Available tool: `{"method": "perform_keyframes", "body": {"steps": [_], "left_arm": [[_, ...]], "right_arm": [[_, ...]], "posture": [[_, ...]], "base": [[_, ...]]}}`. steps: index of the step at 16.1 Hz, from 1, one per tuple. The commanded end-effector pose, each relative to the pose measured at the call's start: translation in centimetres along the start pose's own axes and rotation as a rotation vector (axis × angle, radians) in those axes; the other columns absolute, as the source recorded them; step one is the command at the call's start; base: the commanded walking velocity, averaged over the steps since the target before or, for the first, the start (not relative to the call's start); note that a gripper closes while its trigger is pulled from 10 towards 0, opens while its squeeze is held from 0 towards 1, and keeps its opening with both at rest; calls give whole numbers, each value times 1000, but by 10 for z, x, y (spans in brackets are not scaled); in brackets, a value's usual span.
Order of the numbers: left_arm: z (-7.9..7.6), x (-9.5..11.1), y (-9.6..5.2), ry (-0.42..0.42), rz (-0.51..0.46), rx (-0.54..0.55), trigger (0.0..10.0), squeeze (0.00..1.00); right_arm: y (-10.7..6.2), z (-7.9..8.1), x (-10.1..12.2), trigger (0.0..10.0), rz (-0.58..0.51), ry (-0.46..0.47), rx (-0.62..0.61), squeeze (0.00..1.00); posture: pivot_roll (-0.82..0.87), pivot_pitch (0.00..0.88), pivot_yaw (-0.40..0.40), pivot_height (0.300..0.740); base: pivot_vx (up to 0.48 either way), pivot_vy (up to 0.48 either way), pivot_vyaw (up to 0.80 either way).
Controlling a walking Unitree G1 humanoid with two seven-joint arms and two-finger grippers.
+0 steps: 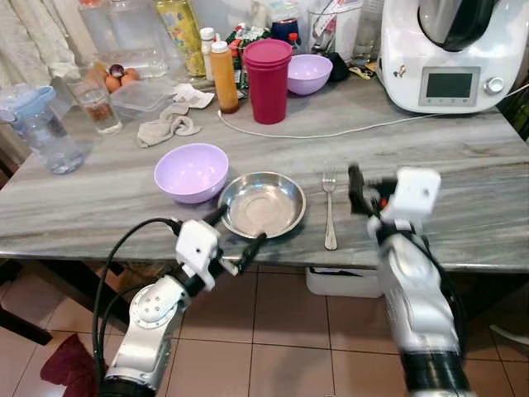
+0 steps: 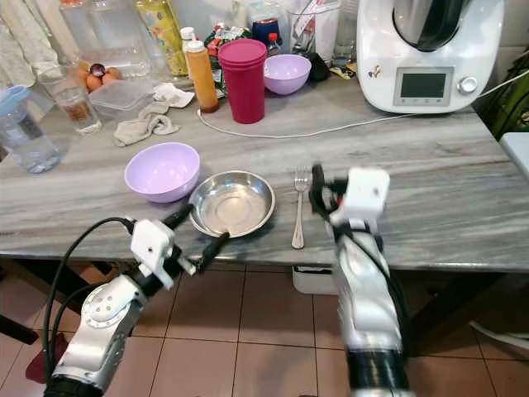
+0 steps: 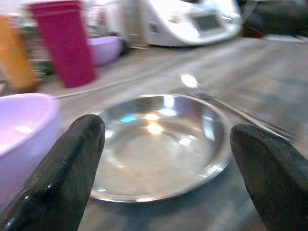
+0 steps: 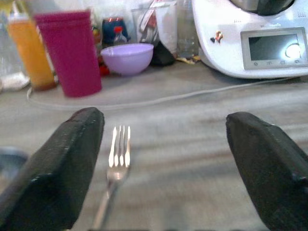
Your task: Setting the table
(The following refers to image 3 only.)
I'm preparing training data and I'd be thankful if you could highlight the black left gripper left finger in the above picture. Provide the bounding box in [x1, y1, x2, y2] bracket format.
[0, 114, 106, 231]

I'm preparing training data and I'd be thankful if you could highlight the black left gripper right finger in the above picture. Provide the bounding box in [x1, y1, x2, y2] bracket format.
[230, 124, 308, 231]

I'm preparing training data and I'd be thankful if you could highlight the lilac plastic bowl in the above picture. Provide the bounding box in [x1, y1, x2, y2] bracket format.
[0, 93, 61, 209]
[87, 35, 126, 67]

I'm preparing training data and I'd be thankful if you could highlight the stainless steel fork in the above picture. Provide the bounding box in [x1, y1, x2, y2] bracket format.
[179, 73, 299, 141]

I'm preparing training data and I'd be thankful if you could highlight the round stainless steel plate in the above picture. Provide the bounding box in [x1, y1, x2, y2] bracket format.
[89, 94, 232, 203]

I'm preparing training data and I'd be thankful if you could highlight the magenta plastic cup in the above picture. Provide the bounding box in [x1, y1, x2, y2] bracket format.
[28, 0, 97, 88]

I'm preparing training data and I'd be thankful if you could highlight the orange plastic cup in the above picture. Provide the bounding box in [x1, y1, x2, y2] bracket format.
[0, 14, 39, 90]

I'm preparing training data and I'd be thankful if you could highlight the dark object with red base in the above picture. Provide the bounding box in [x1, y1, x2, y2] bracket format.
[242, 0, 308, 39]

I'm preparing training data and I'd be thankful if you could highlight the white kitchen appliance with display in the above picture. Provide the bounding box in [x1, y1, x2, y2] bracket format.
[125, 0, 243, 47]

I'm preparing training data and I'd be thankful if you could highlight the grey power cable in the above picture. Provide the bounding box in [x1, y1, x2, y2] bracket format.
[55, 51, 200, 99]

